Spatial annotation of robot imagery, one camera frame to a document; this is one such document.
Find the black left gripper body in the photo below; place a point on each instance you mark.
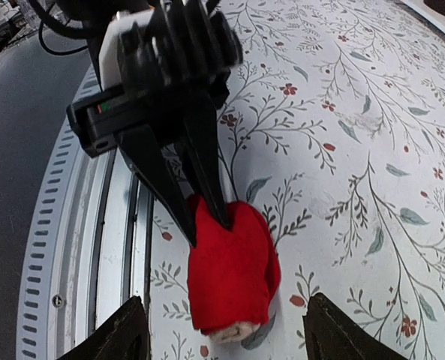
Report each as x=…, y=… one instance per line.
x=98, y=119

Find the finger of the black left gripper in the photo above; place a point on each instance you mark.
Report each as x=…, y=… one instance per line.
x=200, y=139
x=143, y=155

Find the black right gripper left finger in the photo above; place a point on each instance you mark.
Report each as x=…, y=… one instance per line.
x=125, y=335

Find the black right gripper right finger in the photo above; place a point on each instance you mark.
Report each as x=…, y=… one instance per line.
x=331, y=334

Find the red and beige sock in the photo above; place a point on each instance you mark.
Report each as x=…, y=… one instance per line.
x=233, y=274

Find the aluminium front frame rail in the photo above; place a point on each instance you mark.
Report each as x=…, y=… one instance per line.
x=88, y=249

